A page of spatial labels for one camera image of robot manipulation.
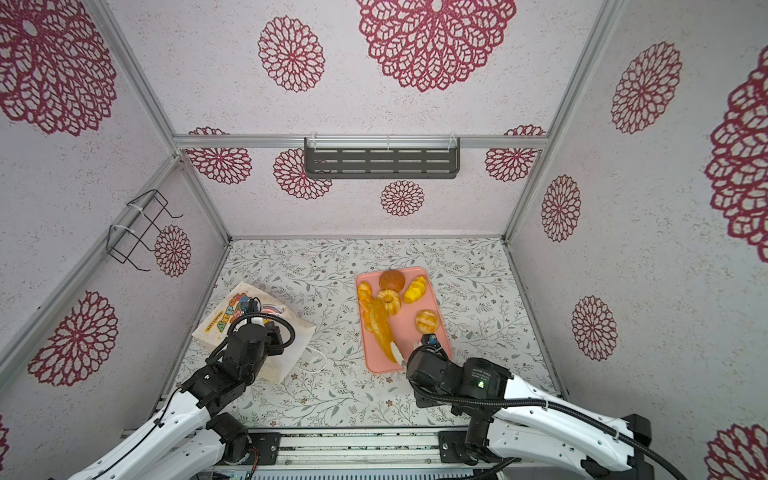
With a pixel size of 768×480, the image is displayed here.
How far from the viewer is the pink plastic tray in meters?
0.89

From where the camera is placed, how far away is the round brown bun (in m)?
1.03

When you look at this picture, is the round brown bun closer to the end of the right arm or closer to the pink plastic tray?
the pink plastic tray
